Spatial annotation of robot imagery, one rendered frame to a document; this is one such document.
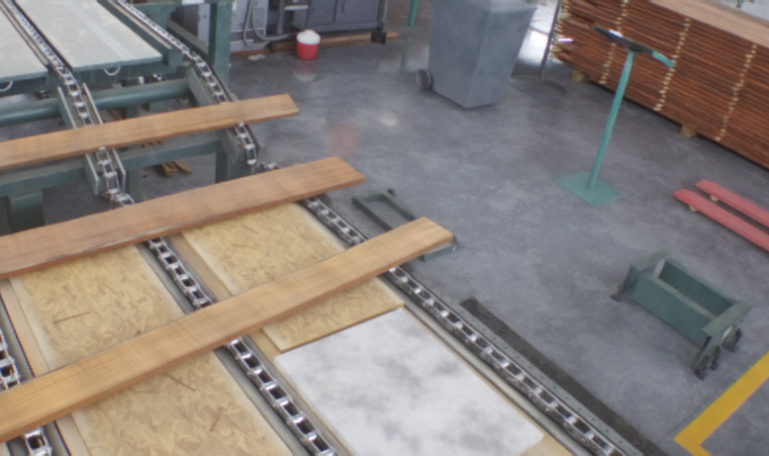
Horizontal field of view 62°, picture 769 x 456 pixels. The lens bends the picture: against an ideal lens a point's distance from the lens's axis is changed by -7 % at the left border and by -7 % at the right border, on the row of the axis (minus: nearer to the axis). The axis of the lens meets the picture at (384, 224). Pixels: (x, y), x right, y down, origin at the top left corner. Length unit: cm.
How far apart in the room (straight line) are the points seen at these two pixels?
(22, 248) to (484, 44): 432
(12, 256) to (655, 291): 309
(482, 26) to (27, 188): 396
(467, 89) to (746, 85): 256
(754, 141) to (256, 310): 547
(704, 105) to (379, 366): 546
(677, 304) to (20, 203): 318
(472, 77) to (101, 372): 462
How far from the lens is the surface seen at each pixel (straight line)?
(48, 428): 183
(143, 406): 182
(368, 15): 787
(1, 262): 229
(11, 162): 276
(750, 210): 572
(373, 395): 187
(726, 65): 681
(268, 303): 205
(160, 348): 190
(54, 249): 231
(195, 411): 180
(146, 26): 389
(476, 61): 586
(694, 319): 384
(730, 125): 684
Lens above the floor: 217
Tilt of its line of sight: 31 degrees down
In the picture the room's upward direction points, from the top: 10 degrees clockwise
